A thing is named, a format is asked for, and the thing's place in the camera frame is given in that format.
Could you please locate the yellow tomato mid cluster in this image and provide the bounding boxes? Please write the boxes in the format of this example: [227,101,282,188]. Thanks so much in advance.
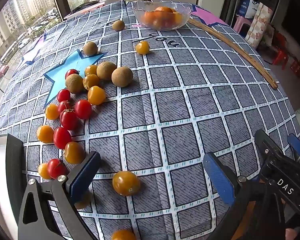
[83,74,100,90]

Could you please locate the floral patterned bag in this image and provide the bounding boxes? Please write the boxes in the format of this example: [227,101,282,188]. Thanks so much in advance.
[245,3,273,48]

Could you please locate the red tomato upper left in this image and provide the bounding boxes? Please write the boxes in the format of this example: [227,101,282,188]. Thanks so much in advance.
[57,89,71,103]

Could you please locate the brown longan left cluster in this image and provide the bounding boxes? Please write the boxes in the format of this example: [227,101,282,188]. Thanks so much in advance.
[65,74,84,94]

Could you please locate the yellow pointed tomato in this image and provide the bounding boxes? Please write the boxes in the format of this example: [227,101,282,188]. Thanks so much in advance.
[87,86,106,106]

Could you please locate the brown longan rightmost cluster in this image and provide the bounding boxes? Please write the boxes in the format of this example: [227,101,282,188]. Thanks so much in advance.
[111,66,133,88]

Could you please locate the brown longan middle cluster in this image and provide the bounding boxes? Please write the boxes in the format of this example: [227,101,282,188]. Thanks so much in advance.
[96,61,117,81]

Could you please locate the oranges in bowl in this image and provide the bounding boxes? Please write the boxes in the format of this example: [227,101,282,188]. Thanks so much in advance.
[141,7,183,30]

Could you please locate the yellow tomato left middle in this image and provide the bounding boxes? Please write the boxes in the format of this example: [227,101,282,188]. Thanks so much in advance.
[45,103,59,120]

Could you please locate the dark yellow tomato lower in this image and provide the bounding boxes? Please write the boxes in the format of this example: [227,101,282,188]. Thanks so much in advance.
[64,141,85,165]

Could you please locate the red tomato with stem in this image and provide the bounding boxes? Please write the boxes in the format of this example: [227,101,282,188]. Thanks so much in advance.
[60,109,78,131]

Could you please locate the yellow tomato bottom edge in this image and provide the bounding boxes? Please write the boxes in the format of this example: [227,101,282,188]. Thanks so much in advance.
[111,229,136,240]

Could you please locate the small red tomato top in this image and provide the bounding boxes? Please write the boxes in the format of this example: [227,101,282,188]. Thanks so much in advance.
[65,69,79,79]

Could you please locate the yellow tomato beside lowest red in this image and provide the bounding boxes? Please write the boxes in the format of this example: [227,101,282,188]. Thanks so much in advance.
[38,163,52,180]

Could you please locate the grey checked tablecloth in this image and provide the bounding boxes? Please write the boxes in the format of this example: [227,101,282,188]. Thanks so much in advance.
[0,1,300,239]

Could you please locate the red plastic stool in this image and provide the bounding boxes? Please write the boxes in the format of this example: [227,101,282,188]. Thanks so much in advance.
[272,48,289,70]

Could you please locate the yellow tomato edge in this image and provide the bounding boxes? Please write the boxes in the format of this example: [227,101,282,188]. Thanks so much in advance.
[36,125,54,144]
[111,229,136,240]

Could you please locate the yellow tomato left edge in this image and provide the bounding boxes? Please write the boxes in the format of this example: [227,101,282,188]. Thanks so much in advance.
[36,125,54,144]

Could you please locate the red tomato cluster right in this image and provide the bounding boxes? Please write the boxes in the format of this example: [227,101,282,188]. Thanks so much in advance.
[74,100,92,120]

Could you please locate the brown longan cluster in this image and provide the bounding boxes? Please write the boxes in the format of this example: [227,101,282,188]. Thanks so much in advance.
[96,61,117,81]
[111,66,133,88]
[65,74,84,94]

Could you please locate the brown longan on star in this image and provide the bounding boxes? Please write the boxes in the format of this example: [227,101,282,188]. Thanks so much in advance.
[83,42,98,56]

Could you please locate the red tomato lower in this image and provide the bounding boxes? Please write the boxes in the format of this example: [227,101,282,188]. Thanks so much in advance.
[53,127,72,150]

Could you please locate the yellow tomato upper cluster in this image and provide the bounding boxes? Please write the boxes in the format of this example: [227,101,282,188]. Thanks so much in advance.
[84,64,97,76]

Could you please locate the clear glass bowl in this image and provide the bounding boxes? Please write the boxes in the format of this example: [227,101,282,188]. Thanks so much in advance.
[132,1,192,31]

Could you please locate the curved wooden stick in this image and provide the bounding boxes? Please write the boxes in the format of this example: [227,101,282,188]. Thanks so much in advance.
[188,18,278,89]

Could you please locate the red tomato lowest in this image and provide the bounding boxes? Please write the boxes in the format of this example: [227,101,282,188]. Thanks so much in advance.
[47,158,68,179]

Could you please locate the pink plastic stool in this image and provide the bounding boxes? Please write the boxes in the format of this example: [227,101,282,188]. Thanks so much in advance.
[234,16,251,33]

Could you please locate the large yellow tomato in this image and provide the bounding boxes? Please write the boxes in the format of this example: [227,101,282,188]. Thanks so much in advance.
[112,171,141,196]

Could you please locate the far brown longan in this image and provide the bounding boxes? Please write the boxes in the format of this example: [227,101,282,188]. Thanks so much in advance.
[112,20,125,31]

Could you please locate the lone yellow tomato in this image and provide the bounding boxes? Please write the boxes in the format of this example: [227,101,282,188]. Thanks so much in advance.
[135,41,150,55]

